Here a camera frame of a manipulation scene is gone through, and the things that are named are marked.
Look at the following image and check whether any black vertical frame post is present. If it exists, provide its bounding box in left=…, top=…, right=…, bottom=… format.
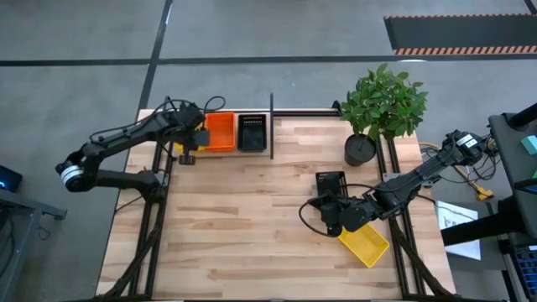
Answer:
left=269, top=92, right=275, bottom=161

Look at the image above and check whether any green leafy potted tree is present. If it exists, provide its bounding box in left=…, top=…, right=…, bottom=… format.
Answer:
left=340, top=62, right=430, bottom=142

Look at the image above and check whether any yellow plastic slotted basket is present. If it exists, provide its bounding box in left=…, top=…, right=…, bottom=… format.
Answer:
left=173, top=138, right=207, bottom=154
left=337, top=221, right=391, bottom=269

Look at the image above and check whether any orange plastic slotted basket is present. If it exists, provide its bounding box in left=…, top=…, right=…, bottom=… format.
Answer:
left=204, top=112, right=237, bottom=154

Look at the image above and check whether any white paper sheet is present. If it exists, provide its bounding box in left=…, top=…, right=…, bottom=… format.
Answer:
left=435, top=200, right=483, bottom=262

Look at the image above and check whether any black hazard-striped floor mat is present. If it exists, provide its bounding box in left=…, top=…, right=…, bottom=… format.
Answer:
left=383, top=13, right=537, bottom=57

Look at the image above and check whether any yellow cable with plug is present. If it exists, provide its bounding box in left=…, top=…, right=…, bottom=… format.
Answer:
left=419, top=141, right=496, bottom=202

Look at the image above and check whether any black plastic slotted basket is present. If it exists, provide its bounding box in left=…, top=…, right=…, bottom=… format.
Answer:
left=237, top=113, right=269, bottom=153
left=315, top=170, right=349, bottom=199

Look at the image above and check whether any black table frame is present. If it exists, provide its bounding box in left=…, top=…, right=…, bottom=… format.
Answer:
left=375, top=133, right=456, bottom=301
left=94, top=140, right=175, bottom=301

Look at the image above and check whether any black side desk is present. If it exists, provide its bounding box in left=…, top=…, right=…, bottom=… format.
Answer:
left=440, top=102, right=537, bottom=248

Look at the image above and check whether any grey metal desk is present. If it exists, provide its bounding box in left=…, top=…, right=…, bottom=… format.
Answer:
left=0, top=186, right=69, bottom=302

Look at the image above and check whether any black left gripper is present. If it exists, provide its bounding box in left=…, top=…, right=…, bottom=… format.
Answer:
left=177, top=106, right=207, bottom=166

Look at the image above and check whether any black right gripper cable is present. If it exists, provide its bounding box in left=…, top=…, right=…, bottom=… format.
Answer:
left=298, top=195, right=337, bottom=239

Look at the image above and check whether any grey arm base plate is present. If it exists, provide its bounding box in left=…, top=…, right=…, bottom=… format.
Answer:
left=382, top=170, right=435, bottom=189

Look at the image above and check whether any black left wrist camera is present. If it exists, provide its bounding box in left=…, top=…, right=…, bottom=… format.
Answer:
left=194, top=128, right=211, bottom=148

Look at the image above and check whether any black left table frame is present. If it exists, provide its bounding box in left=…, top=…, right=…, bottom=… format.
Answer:
left=94, top=140, right=175, bottom=301

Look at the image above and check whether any dark tablet with blue light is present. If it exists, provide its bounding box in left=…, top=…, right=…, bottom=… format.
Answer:
left=0, top=164, right=23, bottom=194

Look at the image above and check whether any black rear frame rail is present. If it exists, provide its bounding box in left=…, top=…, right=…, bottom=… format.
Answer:
left=272, top=109, right=343, bottom=119

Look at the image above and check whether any blue plastic crate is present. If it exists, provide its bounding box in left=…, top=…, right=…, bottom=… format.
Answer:
left=513, top=246, right=537, bottom=301

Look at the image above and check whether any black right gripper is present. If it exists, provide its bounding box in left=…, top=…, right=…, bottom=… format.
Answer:
left=319, top=193, right=343, bottom=237

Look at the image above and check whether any teal box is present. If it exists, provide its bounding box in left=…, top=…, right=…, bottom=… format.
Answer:
left=520, top=134, right=537, bottom=157

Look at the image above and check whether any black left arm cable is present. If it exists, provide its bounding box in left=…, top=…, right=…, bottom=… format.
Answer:
left=90, top=95, right=228, bottom=146

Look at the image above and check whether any black plant pot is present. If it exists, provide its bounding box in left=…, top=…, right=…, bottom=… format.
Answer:
left=343, top=133, right=378, bottom=168

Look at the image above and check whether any black right table frame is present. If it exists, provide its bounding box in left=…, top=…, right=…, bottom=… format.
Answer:
left=375, top=133, right=456, bottom=301

